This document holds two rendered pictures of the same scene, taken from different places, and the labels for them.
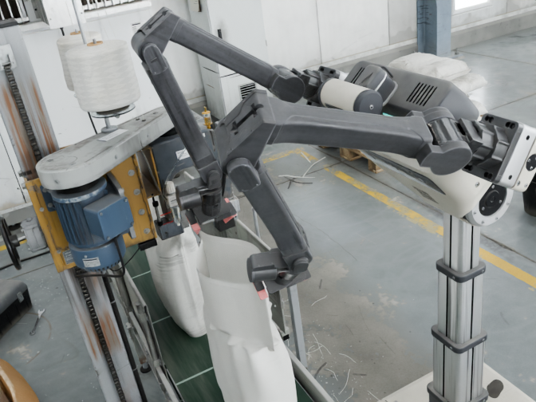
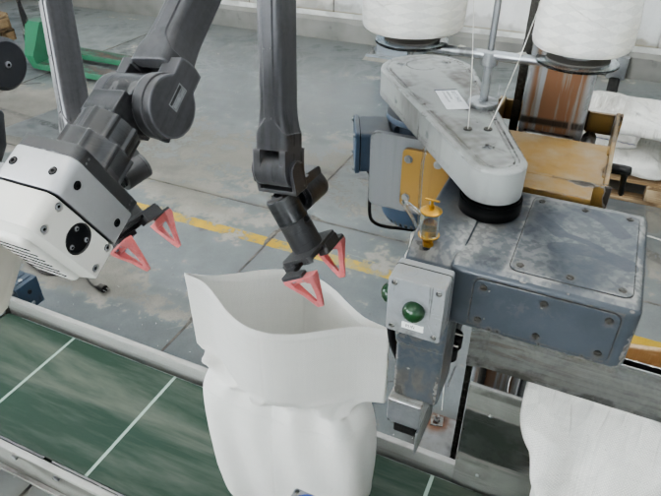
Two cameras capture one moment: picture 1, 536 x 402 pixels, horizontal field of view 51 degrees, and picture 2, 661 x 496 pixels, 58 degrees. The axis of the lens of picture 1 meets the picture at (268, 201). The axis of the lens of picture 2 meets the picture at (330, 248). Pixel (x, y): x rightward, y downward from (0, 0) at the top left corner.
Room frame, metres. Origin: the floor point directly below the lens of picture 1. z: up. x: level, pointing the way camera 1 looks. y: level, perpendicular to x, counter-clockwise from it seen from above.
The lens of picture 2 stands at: (2.17, -0.39, 1.79)
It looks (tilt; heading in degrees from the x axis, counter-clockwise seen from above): 35 degrees down; 139
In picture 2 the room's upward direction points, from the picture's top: straight up
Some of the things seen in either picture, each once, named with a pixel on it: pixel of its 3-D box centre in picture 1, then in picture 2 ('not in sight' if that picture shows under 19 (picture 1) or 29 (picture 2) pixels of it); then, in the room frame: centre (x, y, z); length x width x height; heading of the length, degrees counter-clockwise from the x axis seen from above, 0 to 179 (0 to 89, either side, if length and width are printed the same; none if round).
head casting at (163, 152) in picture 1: (179, 157); (517, 300); (1.83, 0.28, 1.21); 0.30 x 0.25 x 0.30; 24
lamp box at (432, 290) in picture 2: not in sight; (419, 300); (1.79, 0.10, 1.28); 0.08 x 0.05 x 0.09; 24
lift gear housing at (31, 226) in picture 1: (33, 234); not in sight; (1.57, 0.74, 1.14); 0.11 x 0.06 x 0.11; 24
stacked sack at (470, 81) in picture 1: (442, 86); not in sight; (4.55, -1.60, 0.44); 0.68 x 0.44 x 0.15; 114
